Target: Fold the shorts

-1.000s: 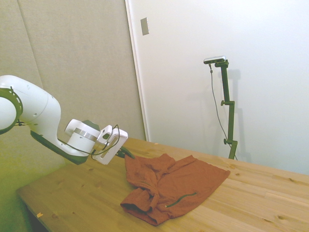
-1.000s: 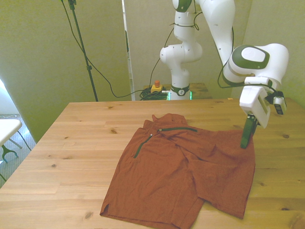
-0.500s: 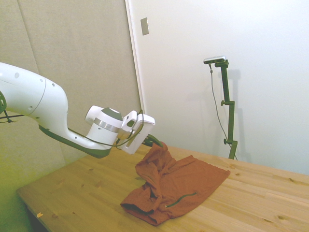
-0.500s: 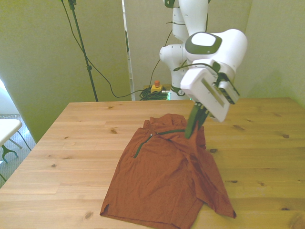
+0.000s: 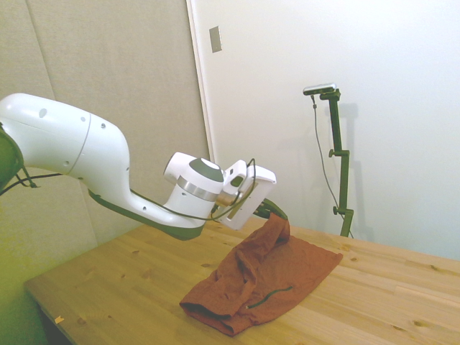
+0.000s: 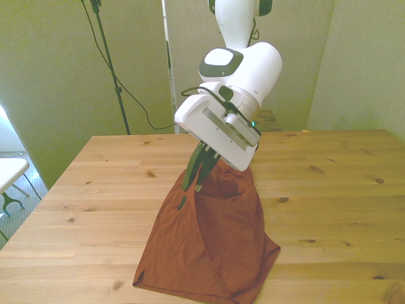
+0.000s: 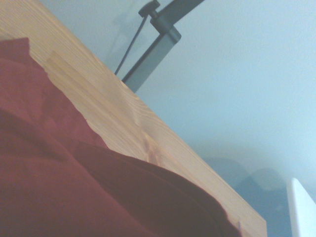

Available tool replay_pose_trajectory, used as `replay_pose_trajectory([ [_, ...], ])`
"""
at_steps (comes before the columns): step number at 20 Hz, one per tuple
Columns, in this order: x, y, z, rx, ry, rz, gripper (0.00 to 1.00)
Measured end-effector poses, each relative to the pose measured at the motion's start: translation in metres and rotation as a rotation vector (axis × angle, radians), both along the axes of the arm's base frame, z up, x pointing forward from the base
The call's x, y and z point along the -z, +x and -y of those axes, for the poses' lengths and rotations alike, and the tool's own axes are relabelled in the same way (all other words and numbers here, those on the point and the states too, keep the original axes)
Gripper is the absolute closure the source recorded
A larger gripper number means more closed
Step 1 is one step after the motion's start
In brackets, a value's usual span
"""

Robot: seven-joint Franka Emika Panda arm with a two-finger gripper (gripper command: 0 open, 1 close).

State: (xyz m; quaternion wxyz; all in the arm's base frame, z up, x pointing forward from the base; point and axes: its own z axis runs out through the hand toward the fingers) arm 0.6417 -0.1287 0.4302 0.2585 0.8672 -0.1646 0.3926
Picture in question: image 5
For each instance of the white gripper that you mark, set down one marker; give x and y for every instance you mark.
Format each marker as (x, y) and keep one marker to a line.
(257, 190)

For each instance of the rust red shorts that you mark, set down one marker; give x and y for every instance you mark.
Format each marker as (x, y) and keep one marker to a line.
(287, 266)

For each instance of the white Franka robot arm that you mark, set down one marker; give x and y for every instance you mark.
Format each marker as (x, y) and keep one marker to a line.
(72, 143)

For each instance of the small yellow tape scrap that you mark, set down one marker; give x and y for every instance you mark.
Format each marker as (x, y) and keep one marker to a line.
(59, 319)

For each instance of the small wrist-mounted camera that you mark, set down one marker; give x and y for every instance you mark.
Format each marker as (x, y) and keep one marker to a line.
(226, 199)

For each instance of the black jointed camera stand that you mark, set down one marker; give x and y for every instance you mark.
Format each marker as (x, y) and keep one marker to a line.
(339, 143)

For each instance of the grey camera on stand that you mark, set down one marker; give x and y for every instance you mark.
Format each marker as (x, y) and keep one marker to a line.
(320, 88)

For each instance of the white door frame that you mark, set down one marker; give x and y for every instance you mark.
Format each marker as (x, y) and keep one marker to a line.
(201, 79)

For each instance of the grey wall switch plate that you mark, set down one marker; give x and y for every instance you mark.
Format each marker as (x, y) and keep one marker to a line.
(215, 39)

